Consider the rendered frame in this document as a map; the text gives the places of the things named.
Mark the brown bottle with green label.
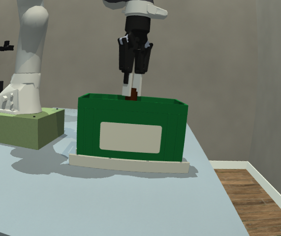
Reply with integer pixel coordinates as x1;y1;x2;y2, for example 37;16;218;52
125;88;138;101

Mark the green crate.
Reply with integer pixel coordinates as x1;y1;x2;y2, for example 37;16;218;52
77;93;188;162

